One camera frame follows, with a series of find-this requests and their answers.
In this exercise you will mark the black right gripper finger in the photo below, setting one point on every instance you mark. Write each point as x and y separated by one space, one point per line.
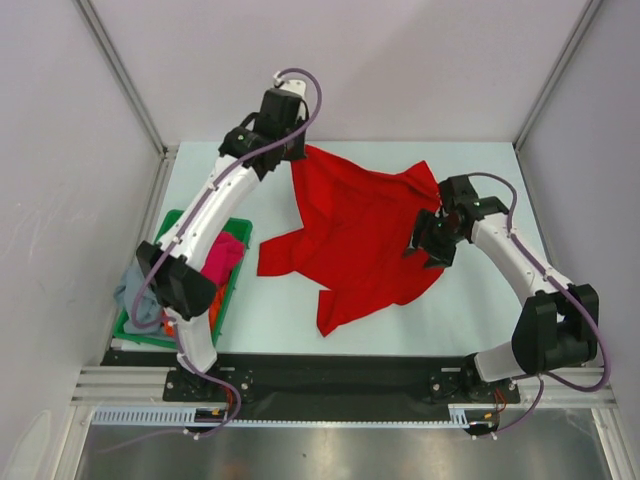
419 228
439 260

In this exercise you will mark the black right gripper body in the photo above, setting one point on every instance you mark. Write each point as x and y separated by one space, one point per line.
431 237

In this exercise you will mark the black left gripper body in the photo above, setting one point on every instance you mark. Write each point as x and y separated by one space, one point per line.
295 148

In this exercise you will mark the red t shirt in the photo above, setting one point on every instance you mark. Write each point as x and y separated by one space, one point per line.
356 227

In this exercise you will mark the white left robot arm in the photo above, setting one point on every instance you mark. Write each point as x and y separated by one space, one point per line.
173 265

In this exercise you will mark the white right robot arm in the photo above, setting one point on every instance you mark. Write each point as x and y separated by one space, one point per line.
558 323

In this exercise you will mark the magenta t shirt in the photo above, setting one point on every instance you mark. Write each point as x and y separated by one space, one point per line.
224 255

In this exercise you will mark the orange t shirt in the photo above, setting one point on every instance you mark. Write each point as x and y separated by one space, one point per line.
217 304

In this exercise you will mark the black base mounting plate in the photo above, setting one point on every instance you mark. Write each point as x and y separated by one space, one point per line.
343 389

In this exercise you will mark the green plastic bin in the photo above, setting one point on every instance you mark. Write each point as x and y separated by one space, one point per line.
161 335

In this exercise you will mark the left aluminium corner post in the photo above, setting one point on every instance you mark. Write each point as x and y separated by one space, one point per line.
116 65

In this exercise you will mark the aluminium corner post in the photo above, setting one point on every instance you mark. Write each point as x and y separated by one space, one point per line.
567 53
116 65

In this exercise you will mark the right aluminium corner post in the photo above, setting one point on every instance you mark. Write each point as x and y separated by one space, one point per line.
567 53

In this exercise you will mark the aluminium frame rail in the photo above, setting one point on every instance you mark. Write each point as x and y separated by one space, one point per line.
136 386

